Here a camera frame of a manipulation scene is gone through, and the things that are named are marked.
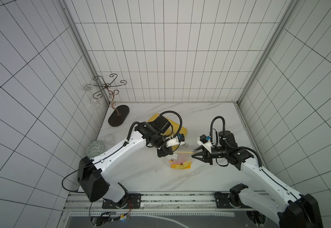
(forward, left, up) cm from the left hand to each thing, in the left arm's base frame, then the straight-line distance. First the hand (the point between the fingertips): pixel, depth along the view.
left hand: (166, 154), depth 72 cm
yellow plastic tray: (+4, -4, +17) cm, 18 cm away
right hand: (+3, -14, -2) cm, 15 cm away
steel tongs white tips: (+1, -7, +11) cm, 13 cm away
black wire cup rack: (+39, +38, +13) cm, 56 cm away
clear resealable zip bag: (0, -8, -10) cm, 13 cm away
